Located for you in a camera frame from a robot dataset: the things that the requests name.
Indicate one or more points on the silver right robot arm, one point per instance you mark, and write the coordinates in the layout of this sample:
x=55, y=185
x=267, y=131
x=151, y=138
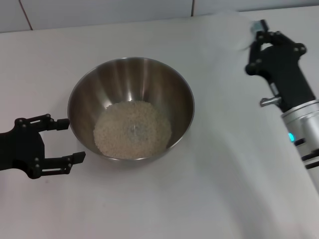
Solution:
x=301, y=129

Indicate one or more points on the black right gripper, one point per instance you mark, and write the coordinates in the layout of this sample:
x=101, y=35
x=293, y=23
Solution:
x=286, y=74

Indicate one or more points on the white rice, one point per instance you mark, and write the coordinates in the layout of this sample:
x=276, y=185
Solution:
x=132, y=132

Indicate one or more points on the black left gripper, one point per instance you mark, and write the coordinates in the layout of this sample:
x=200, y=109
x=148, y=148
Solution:
x=17, y=152

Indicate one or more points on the stainless steel mixing bowl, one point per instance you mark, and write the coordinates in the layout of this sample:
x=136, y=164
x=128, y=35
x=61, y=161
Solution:
x=119, y=82

